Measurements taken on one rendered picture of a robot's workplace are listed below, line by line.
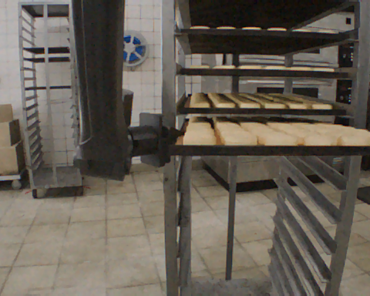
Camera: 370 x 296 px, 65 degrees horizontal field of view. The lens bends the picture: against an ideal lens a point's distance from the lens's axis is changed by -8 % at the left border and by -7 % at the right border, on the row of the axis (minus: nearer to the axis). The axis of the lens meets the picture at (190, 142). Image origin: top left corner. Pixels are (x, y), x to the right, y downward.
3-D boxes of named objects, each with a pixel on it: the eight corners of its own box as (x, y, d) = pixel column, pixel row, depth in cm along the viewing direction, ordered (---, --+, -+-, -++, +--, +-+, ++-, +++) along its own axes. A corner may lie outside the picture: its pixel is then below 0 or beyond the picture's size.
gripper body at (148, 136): (147, 160, 65) (116, 166, 60) (146, 112, 64) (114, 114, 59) (167, 166, 61) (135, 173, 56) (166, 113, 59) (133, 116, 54)
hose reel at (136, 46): (148, 126, 373) (146, 31, 350) (149, 128, 356) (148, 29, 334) (112, 127, 363) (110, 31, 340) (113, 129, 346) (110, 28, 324)
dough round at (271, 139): (258, 147, 49) (259, 134, 49) (284, 146, 51) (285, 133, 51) (276, 152, 45) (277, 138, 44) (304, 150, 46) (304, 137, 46)
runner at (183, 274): (187, 287, 79) (187, 277, 79) (177, 287, 80) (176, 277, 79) (191, 197, 142) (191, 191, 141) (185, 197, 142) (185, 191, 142)
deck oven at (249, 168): (233, 204, 281) (237, -30, 240) (197, 168, 395) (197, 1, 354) (364, 186, 319) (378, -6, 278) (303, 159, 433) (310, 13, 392)
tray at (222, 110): (345, 116, 72) (346, 109, 72) (179, 113, 73) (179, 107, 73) (281, 98, 131) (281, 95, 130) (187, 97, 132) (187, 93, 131)
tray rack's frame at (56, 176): (40, 177, 340) (29, 15, 303) (85, 174, 354) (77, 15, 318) (30, 197, 280) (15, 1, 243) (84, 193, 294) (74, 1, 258)
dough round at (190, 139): (179, 150, 46) (179, 136, 46) (188, 145, 51) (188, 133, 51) (212, 152, 45) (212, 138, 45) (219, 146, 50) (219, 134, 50)
